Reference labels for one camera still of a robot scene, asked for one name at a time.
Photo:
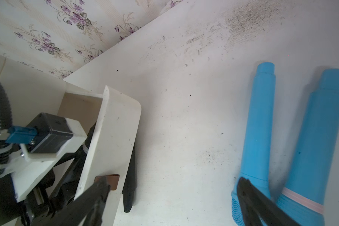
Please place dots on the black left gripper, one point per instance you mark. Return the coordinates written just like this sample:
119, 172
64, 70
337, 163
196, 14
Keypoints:
45, 200

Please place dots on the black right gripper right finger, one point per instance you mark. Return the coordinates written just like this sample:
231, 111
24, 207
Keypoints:
257, 209

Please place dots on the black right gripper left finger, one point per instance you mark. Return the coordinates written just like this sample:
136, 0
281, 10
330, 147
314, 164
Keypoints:
87, 209

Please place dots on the black toy microphone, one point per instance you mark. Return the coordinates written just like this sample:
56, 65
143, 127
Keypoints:
130, 184
84, 141

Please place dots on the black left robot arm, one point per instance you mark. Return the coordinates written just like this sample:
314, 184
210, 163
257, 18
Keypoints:
27, 158

